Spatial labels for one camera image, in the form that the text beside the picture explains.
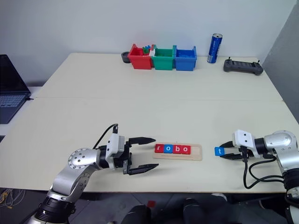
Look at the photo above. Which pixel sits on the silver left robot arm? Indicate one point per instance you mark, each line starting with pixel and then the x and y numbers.
pixel 70 177

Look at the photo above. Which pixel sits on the wooden letter tray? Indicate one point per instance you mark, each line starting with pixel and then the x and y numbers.
pixel 195 155

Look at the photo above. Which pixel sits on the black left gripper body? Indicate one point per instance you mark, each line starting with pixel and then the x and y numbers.
pixel 127 158

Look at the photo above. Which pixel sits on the green toy brick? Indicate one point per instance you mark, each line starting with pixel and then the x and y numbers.
pixel 146 51

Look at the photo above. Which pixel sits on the red plastic bin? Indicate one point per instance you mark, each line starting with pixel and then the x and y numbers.
pixel 140 61

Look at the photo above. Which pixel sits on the blue letter t block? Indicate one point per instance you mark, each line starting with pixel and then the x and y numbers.
pixel 219 151

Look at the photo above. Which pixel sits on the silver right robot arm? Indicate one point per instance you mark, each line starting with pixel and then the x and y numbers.
pixel 283 149

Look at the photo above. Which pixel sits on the red letter b block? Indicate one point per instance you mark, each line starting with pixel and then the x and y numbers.
pixel 177 149

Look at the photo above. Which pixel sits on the blue letter o block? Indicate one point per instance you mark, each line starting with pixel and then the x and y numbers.
pixel 168 149

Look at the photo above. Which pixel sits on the red letter o block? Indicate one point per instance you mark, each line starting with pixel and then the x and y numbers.
pixel 186 149

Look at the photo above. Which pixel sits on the blue plastic bin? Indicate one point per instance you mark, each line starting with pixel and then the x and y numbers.
pixel 184 63

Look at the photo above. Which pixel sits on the dark rounded shape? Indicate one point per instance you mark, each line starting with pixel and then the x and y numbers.
pixel 194 211
pixel 137 214

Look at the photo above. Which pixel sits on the green plastic bin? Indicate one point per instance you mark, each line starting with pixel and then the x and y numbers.
pixel 163 63

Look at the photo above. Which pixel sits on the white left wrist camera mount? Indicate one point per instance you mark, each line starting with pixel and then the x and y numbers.
pixel 113 142

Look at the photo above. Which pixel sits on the dark laptop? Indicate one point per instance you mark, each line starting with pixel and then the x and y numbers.
pixel 10 84

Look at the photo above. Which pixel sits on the dark grey remote controller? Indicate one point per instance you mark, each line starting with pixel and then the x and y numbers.
pixel 243 66

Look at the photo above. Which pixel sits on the black round tape roll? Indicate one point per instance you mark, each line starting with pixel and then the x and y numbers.
pixel 125 58

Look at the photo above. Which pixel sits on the red letter r block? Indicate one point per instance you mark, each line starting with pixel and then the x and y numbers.
pixel 159 148

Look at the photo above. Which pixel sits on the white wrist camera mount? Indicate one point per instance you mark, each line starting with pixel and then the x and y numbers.
pixel 243 138
pixel 113 142

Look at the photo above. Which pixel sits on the white plastic piece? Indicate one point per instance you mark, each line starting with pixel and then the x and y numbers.
pixel 153 51

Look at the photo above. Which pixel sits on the blue drink can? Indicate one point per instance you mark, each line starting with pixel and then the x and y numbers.
pixel 213 49

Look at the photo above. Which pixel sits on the small red floor object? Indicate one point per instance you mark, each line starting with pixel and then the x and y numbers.
pixel 151 203

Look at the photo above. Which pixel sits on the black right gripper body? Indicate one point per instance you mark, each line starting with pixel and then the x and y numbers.
pixel 247 154

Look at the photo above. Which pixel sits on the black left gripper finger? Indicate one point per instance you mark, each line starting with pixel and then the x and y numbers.
pixel 142 169
pixel 142 140

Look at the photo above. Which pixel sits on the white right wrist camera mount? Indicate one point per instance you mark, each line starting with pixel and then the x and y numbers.
pixel 243 138

